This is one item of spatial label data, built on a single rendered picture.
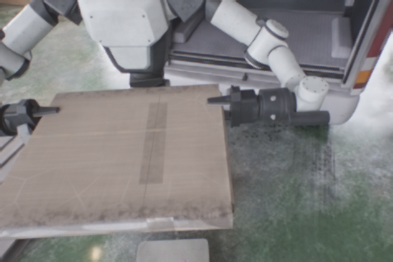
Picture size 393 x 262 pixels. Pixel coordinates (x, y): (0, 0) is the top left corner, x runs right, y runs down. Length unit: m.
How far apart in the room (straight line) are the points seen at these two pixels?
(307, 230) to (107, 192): 1.48
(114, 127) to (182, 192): 0.26
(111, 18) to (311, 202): 1.61
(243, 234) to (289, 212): 0.34
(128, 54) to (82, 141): 0.40
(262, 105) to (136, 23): 0.46
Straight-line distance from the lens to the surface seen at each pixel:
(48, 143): 0.71
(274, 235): 1.79
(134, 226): 0.51
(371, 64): 1.83
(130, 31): 0.90
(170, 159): 0.56
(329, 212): 1.95
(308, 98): 0.69
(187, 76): 1.96
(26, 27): 1.05
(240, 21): 0.87
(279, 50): 0.84
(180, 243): 1.55
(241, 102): 0.66
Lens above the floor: 1.64
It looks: 46 degrees down
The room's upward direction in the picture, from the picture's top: 6 degrees counter-clockwise
